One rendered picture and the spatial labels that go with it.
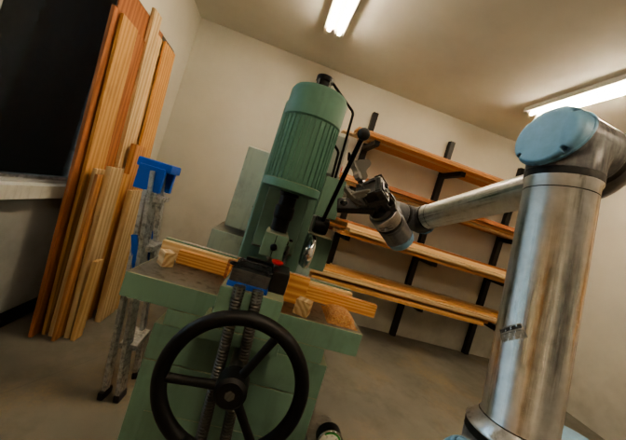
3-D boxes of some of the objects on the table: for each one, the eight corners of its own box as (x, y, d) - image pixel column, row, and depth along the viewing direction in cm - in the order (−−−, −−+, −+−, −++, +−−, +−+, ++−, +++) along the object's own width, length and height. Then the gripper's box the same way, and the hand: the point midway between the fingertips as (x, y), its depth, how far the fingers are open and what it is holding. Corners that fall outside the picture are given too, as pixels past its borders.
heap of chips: (327, 323, 75) (330, 312, 75) (320, 305, 87) (323, 295, 87) (358, 331, 76) (360, 321, 76) (347, 312, 88) (349, 303, 88)
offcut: (172, 268, 80) (177, 254, 80) (160, 267, 78) (165, 253, 78) (168, 263, 82) (171, 249, 82) (156, 262, 80) (160, 248, 80)
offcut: (296, 309, 78) (300, 295, 78) (309, 314, 77) (313, 300, 77) (292, 312, 75) (296, 298, 75) (306, 318, 74) (310, 304, 74)
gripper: (396, 185, 94) (369, 138, 83) (399, 232, 81) (366, 185, 70) (371, 193, 98) (343, 150, 88) (370, 240, 85) (335, 196, 74)
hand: (344, 169), depth 80 cm, fingers closed on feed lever, 14 cm apart
